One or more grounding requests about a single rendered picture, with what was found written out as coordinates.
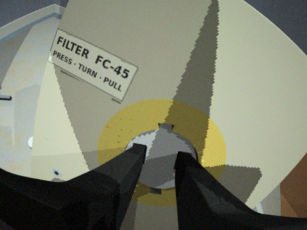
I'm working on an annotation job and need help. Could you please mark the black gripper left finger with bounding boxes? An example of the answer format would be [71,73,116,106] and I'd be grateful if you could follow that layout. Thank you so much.
[0,144,146,230]

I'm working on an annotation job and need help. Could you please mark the short grey cylinder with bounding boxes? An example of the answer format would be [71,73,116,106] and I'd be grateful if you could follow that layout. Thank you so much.
[28,136,33,148]

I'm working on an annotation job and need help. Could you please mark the beige service panel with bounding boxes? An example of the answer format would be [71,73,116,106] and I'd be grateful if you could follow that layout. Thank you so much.
[31,0,307,230]

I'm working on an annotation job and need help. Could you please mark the grey cylinder with slot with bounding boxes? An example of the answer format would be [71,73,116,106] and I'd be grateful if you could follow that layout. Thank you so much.
[125,123,197,188]

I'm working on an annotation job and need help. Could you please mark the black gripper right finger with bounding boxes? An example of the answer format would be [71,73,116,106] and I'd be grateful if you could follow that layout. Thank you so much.
[175,151,307,230]

